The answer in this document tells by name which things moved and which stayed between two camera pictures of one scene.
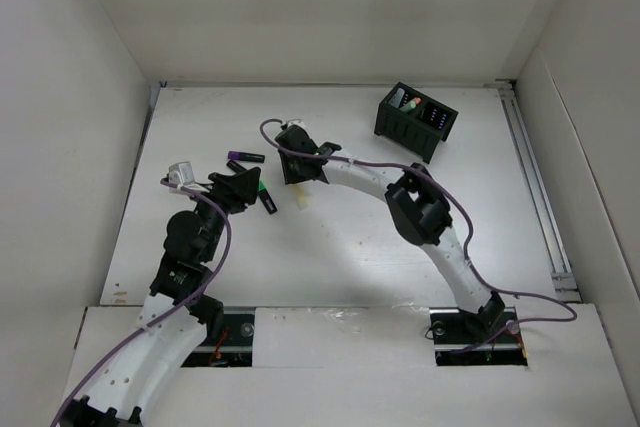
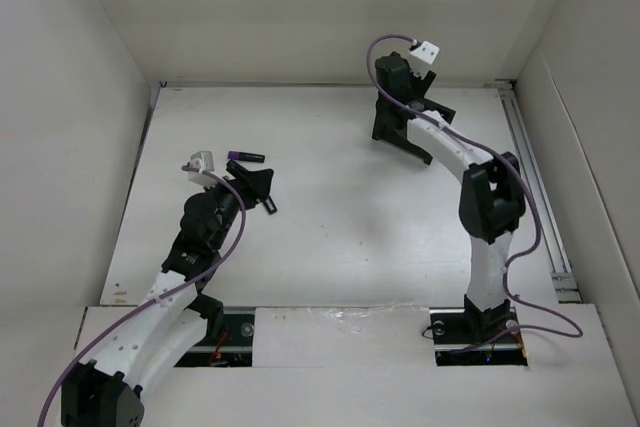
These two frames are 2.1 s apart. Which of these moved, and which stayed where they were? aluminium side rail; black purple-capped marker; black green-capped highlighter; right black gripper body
Moved: right black gripper body
Stayed: black green-capped highlighter; black purple-capped marker; aluminium side rail
